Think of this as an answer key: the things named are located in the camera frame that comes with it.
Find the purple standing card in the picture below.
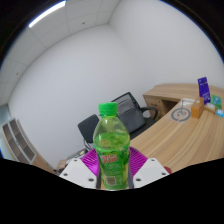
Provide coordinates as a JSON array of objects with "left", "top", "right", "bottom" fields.
[{"left": 197, "top": 76, "right": 212, "bottom": 105}]

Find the wooden side desk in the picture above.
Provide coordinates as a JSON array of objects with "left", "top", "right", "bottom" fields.
[{"left": 142, "top": 83, "right": 224, "bottom": 119}]

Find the green drink bottle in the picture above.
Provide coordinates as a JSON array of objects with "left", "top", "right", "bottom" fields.
[{"left": 92, "top": 101, "right": 131, "bottom": 191}]

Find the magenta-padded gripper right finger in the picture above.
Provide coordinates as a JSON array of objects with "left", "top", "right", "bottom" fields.
[{"left": 126, "top": 147, "right": 170, "bottom": 190}]

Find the wooden shelf cabinet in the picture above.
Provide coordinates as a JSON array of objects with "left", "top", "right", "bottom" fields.
[{"left": 1, "top": 118, "right": 56, "bottom": 174}]

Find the small yellowish box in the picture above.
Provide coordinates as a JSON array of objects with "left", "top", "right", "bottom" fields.
[{"left": 203, "top": 102, "right": 218, "bottom": 114}]

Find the long ceiling light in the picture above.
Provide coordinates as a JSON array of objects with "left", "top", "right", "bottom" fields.
[{"left": 28, "top": 0, "right": 67, "bottom": 28}]

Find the black mesh office chair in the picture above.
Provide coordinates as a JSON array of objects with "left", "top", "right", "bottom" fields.
[{"left": 111, "top": 91, "right": 159, "bottom": 139}]

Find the armless black office chair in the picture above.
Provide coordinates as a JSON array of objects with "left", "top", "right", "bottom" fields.
[{"left": 77, "top": 114, "right": 101, "bottom": 151}]

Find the small orange box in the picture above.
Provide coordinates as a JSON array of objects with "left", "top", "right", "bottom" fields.
[{"left": 190, "top": 96, "right": 205, "bottom": 120}]

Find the small green box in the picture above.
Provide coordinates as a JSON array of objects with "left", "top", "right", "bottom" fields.
[{"left": 210, "top": 94, "right": 223, "bottom": 109}]

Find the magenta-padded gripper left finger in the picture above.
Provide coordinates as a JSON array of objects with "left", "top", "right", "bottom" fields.
[{"left": 59, "top": 148, "right": 101, "bottom": 190}]

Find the grey backpack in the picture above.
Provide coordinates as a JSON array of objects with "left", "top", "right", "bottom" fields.
[{"left": 116, "top": 99, "right": 147, "bottom": 134}]

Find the round grey pad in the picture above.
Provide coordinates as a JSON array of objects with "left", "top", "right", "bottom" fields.
[{"left": 170, "top": 106, "right": 192, "bottom": 123}]

